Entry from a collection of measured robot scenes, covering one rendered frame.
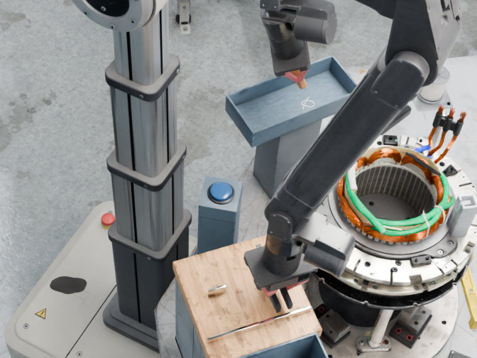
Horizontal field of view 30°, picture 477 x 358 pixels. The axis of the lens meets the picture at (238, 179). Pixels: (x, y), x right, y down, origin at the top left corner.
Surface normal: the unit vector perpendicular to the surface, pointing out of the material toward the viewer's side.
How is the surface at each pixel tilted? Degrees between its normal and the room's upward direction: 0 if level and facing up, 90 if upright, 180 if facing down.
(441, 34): 66
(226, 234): 90
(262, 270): 1
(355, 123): 89
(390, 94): 90
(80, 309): 0
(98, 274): 0
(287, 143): 90
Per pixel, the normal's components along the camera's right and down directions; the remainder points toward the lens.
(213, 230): -0.18, 0.78
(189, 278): 0.05, -0.60
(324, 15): -0.43, 0.54
